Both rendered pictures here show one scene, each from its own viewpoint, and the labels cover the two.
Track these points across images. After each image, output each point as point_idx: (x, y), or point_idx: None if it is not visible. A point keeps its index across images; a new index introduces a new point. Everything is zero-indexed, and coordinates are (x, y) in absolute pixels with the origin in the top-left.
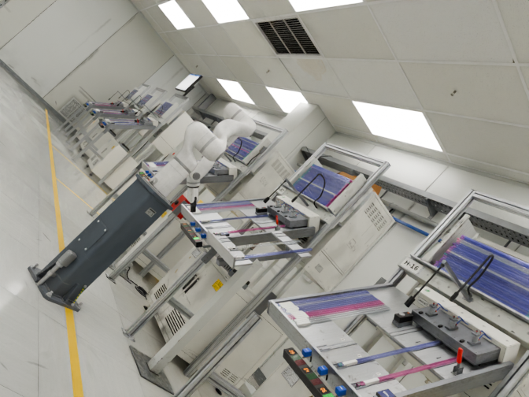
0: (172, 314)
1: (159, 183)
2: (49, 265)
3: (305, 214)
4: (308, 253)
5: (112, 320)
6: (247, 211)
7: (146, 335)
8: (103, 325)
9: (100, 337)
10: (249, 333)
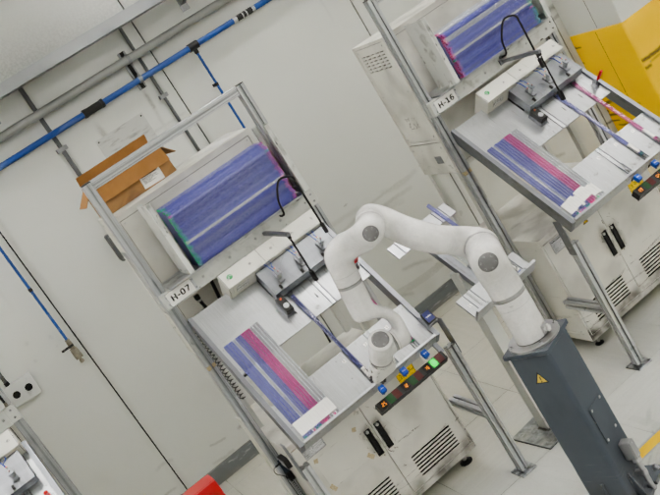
0: (419, 464)
1: (544, 320)
2: (629, 486)
3: (311, 229)
4: (439, 206)
5: (528, 485)
6: (280, 332)
7: (469, 483)
8: (571, 467)
9: None
10: None
